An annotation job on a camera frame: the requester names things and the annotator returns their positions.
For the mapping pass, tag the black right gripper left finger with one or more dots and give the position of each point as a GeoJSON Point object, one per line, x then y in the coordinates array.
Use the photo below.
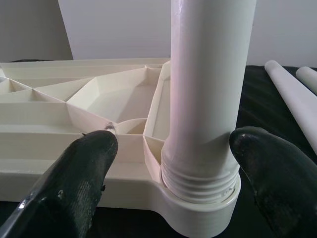
{"type": "Point", "coordinates": [69, 183]}

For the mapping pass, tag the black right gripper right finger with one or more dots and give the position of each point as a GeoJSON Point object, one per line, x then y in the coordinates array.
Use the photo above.
{"type": "Point", "coordinates": [284, 183]}

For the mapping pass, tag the white plastic table top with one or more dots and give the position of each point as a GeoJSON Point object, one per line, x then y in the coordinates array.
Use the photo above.
{"type": "Point", "coordinates": [62, 116]}

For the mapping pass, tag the white plastic table leg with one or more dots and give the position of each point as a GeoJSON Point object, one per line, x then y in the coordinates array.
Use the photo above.
{"type": "Point", "coordinates": [208, 86]}
{"type": "Point", "coordinates": [308, 79]}
{"type": "Point", "coordinates": [289, 94]}

